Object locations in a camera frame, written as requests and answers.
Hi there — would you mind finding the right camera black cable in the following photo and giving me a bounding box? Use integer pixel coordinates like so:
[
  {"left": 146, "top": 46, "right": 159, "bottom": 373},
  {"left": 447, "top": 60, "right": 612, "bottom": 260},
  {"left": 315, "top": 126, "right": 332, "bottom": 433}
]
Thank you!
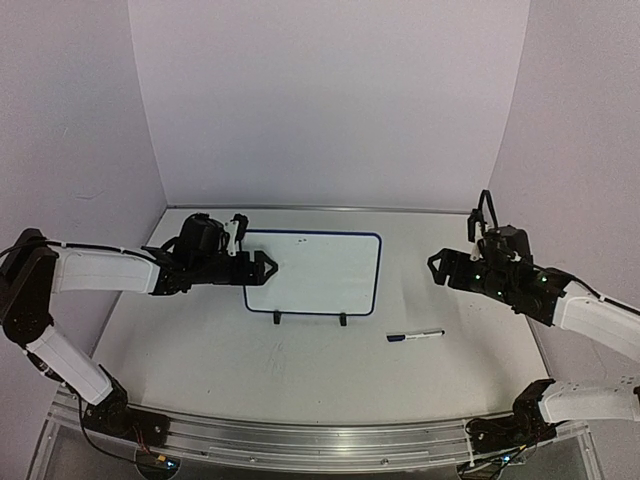
[{"left": 475, "top": 188, "right": 501, "bottom": 230}]

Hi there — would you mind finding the white whiteboard marker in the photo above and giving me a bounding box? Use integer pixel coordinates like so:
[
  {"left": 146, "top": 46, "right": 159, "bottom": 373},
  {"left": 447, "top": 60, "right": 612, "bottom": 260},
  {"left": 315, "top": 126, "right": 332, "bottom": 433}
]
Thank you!
[{"left": 404, "top": 329, "right": 445, "bottom": 341}]

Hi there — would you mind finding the blue framed whiteboard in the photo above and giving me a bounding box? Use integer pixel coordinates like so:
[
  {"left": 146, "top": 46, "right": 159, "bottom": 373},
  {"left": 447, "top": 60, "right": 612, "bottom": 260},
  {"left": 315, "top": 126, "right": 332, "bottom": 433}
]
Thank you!
[{"left": 243, "top": 229, "right": 382, "bottom": 317}]

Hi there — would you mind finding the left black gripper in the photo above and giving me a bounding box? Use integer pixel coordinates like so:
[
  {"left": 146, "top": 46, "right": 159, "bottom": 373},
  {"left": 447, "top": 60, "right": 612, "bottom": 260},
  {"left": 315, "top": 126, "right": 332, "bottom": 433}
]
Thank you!
[{"left": 192, "top": 249, "right": 278, "bottom": 285}]

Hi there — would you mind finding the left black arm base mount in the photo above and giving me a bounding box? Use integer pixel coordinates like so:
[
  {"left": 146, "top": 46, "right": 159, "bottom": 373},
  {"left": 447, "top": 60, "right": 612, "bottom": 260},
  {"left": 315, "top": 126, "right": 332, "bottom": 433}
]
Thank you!
[{"left": 82, "top": 392, "right": 170, "bottom": 447}]

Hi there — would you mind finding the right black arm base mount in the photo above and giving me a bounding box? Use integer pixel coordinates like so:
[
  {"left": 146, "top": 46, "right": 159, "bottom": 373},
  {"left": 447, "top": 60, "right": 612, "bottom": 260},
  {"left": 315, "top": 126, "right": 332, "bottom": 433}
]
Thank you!
[{"left": 465, "top": 410, "right": 557, "bottom": 454}]

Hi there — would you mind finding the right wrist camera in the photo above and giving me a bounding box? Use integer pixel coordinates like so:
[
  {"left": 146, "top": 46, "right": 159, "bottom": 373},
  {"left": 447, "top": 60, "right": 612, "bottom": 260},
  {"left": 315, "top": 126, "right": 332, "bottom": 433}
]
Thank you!
[{"left": 467, "top": 208, "right": 487, "bottom": 261}]

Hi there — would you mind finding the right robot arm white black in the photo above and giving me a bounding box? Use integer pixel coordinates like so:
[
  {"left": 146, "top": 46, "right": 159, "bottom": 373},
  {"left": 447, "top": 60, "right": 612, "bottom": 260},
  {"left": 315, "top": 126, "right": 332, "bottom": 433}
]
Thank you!
[{"left": 426, "top": 226, "right": 639, "bottom": 424}]

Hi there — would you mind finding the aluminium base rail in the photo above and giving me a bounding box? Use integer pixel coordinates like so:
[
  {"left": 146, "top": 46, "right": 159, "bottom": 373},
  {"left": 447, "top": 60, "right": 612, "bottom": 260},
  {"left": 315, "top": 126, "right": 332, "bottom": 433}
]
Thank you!
[{"left": 51, "top": 392, "right": 588, "bottom": 474}]

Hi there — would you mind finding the dark blue marker cap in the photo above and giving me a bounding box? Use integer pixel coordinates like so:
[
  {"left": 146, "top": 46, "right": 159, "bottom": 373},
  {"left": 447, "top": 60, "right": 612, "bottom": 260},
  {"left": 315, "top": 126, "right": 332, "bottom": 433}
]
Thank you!
[{"left": 386, "top": 334, "right": 406, "bottom": 343}]

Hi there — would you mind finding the left base cable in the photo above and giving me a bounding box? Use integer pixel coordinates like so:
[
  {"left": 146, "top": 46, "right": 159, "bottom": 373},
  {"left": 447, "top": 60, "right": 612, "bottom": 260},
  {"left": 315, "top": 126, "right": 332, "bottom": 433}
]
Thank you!
[{"left": 77, "top": 409, "right": 171, "bottom": 471}]

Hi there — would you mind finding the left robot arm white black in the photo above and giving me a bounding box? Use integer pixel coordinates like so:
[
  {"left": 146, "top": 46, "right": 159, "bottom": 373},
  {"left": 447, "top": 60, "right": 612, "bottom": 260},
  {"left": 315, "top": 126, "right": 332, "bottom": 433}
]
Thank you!
[{"left": 1, "top": 213, "right": 278, "bottom": 435}]

